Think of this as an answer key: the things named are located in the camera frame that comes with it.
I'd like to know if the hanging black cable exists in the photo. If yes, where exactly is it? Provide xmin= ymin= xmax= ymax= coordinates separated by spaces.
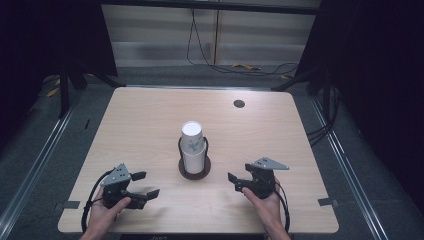
xmin=186 ymin=8 xmax=300 ymax=77

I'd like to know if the grey tape strip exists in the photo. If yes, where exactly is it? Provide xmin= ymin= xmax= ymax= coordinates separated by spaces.
xmin=62 ymin=200 xmax=81 ymax=211
xmin=317 ymin=197 xmax=340 ymax=208

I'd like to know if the black wire cup holder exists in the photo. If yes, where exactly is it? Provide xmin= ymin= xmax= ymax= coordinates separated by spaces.
xmin=177 ymin=135 xmax=212 ymax=181

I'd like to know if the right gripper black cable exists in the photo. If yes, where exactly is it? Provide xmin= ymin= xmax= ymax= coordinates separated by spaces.
xmin=273 ymin=181 xmax=291 ymax=233

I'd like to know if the black overhead beam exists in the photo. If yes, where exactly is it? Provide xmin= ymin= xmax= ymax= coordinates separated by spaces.
xmin=99 ymin=0 xmax=322 ymax=16

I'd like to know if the metal floor rail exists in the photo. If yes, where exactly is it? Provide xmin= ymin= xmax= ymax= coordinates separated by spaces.
xmin=0 ymin=105 xmax=77 ymax=232
xmin=309 ymin=95 xmax=389 ymax=240

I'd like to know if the bundle of black cables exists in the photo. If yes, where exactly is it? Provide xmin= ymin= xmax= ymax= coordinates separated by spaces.
xmin=306 ymin=85 xmax=342 ymax=148

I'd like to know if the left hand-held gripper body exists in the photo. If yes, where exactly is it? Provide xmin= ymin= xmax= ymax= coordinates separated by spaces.
xmin=99 ymin=162 xmax=134 ymax=210

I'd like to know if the person's right hand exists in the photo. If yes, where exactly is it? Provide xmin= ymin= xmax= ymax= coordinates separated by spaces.
xmin=241 ymin=181 xmax=285 ymax=232

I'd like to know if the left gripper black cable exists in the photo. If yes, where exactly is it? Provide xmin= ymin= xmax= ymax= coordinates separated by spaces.
xmin=81 ymin=169 xmax=115 ymax=234

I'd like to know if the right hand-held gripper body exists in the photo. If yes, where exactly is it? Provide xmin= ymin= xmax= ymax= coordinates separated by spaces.
xmin=251 ymin=156 xmax=290 ymax=200

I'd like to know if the stack of floral paper cups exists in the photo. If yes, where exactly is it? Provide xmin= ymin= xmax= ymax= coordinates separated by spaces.
xmin=180 ymin=120 xmax=205 ymax=175

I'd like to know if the dark curtain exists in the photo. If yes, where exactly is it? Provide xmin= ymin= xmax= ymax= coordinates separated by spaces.
xmin=0 ymin=0 xmax=118 ymax=111
xmin=295 ymin=0 xmax=424 ymax=201

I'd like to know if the person's left hand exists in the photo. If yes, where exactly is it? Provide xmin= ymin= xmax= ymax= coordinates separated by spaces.
xmin=87 ymin=187 xmax=132 ymax=234

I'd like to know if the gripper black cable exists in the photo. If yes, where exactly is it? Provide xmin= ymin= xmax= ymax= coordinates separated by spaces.
xmin=81 ymin=169 xmax=115 ymax=234
xmin=273 ymin=181 xmax=291 ymax=233

